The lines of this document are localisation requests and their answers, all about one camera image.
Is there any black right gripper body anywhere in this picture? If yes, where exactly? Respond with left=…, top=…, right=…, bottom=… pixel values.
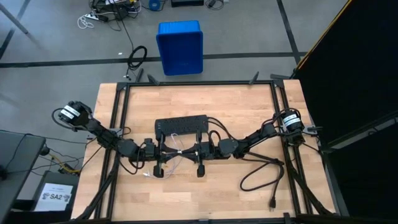
left=194, top=131, right=218, bottom=179

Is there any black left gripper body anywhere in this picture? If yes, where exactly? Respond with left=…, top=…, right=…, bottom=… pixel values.
left=141, top=133, right=166, bottom=179

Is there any white USB cable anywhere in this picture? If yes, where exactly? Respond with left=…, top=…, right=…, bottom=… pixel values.
left=142, top=133, right=185, bottom=180

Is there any black power strip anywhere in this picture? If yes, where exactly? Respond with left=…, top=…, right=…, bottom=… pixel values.
left=154, top=114, right=210, bottom=138

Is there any blue plastic bin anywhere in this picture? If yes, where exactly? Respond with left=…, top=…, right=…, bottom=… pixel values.
left=155, top=20, right=205, bottom=77

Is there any black box SA2 label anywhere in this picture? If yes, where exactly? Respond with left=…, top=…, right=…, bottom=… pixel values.
left=30, top=170, right=80, bottom=215

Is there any black side table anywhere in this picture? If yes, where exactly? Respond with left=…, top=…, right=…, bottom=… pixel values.
left=0, top=129, right=47, bottom=224

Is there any black power adapter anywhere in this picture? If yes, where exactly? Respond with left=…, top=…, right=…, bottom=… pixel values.
left=115, top=5, right=130, bottom=20

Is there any flat black box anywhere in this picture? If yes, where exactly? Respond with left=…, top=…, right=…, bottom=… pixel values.
left=170, top=0, right=205, bottom=8

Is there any white power strip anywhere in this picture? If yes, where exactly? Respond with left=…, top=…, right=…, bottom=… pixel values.
left=84, top=11, right=108, bottom=22

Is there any black curtain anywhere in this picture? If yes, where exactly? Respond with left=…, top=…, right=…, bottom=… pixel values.
left=292, top=0, right=398, bottom=224

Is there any black aluminium table frame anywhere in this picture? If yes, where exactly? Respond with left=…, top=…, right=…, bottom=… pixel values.
left=72, top=68, right=343, bottom=224

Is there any yellow cable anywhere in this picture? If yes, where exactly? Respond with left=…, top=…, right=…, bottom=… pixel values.
left=49, top=154, right=81, bottom=175

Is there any black power strip cord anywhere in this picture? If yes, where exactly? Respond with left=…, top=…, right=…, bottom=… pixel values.
left=206, top=116, right=286, bottom=213

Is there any coiled black floor cable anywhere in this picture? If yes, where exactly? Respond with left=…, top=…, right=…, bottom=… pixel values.
left=119, top=17, right=149, bottom=81

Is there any grey metal clamp bracket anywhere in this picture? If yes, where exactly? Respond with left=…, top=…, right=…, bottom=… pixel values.
left=300, top=123, right=324, bottom=135

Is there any white coiled cable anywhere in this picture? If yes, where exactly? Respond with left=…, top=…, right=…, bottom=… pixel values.
left=76, top=14, right=95, bottom=30

